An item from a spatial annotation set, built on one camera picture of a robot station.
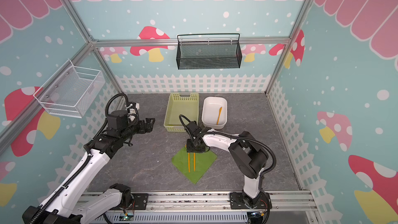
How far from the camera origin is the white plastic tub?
1.03 metres

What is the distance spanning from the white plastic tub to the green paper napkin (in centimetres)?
21

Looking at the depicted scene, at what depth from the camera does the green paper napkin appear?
0.85m
